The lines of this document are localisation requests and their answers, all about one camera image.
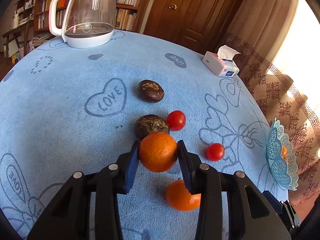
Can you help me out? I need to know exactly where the red cherry tomato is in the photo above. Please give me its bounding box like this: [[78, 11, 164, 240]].
[[206, 143, 225, 161], [166, 110, 186, 131]]

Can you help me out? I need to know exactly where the orange mandarin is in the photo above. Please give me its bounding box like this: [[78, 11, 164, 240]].
[[138, 132, 177, 172], [165, 179, 201, 211], [281, 146, 289, 164]]

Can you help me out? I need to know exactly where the light blue lattice basket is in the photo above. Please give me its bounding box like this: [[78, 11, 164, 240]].
[[266, 118, 299, 191]]

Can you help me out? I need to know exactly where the blue patterned tablecloth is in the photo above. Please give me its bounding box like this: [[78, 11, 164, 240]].
[[1, 31, 288, 238]]

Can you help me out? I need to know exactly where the dark water chestnut near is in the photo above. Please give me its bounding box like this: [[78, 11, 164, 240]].
[[135, 114, 170, 140]]

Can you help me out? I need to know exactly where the dark water chestnut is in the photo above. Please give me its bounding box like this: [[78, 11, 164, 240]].
[[135, 114, 170, 140], [138, 80, 164, 103]]

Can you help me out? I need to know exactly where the white tissue box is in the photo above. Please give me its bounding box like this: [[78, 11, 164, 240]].
[[202, 45, 240, 77]]

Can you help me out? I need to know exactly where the dark water chestnut far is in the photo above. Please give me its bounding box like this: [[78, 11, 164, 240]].
[[138, 80, 164, 103]]

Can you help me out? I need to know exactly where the wooden side desk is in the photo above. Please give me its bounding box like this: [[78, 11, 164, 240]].
[[2, 20, 34, 58]]

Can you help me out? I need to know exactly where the beige patterned curtain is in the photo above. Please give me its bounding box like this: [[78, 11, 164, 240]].
[[221, 0, 319, 207]]

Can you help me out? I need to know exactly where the brown wooden door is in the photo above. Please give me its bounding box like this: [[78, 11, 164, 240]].
[[144, 0, 243, 54]]

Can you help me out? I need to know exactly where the wooden bookshelf with books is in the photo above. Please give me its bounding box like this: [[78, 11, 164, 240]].
[[3, 0, 149, 41]]

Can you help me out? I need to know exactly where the glass kettle white handle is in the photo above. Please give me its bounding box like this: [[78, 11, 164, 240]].
[[48, 0, 116, 48]]

